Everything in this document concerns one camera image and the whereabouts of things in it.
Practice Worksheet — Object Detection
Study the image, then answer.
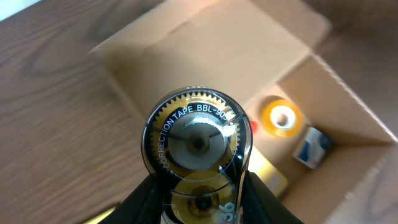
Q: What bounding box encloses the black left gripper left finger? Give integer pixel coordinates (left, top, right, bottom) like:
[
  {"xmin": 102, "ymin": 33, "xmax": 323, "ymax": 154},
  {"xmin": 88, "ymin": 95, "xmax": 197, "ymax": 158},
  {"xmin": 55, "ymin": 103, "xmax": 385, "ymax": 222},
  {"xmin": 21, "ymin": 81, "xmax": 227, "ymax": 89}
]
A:
[{"xmin": 99, "ymin": 175, "xmax": 162, "ymax": 224}]

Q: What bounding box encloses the clear tape roll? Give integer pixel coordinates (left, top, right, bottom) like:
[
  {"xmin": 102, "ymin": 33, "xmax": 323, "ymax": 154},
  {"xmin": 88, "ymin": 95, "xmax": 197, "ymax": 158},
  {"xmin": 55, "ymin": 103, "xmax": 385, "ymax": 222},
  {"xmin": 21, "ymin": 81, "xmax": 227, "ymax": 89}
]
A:
[{"xmin": 260, "ymin": 99, "xmax": 304, "ymax": 138}]

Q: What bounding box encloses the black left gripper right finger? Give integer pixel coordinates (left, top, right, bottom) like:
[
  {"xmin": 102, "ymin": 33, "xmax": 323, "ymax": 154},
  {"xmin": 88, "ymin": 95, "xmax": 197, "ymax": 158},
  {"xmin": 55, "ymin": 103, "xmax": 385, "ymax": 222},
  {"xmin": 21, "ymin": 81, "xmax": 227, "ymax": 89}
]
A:
[{"xmin": 242, "ymin": 171, "xmax": 303, "ymax": 224}]

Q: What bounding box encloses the yellow highlighter pen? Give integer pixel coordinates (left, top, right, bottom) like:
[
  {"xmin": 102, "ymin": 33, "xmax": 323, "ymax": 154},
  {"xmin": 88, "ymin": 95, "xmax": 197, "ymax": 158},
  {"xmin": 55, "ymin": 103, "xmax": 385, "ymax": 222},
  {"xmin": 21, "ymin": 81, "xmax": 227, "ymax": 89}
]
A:
[{"xmin": 82, "ymin": 207, "xmax": 116, "ymax": 224}]

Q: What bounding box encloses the yellow sticky note pad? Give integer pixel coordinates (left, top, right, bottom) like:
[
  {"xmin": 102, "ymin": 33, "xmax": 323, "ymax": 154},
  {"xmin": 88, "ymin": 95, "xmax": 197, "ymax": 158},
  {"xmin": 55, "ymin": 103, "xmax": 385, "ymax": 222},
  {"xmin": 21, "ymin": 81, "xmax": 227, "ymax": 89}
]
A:
[{"xmin": 248, "ymin": 146, "xmax": 289, "ymax": 197}]

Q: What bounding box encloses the yellow black correction tape dispenser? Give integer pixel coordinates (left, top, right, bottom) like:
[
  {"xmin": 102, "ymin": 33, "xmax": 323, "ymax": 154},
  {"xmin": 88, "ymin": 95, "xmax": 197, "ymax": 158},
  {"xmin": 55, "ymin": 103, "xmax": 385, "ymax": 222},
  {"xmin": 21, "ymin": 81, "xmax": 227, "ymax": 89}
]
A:
[{"xmin": 142, "ymin": 86, "xmax": 252, "ymax": 224}]

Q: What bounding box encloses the small blue staples box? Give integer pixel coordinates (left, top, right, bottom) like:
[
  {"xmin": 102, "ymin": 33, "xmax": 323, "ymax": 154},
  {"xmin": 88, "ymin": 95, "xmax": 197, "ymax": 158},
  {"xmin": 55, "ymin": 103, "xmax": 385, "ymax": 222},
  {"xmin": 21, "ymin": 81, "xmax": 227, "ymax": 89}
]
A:
[{"xmin": 293, "ymin": 127, "xmax": 331, "ymax": 169}]

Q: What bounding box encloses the cardboard box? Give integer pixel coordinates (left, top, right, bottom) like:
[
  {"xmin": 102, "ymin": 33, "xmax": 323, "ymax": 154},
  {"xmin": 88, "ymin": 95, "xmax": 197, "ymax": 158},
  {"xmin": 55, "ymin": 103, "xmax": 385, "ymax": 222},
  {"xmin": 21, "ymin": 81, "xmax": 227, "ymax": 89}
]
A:
[{"xmin": 92, "ymin": 1, "xmax": 397, "ymax": 223}]

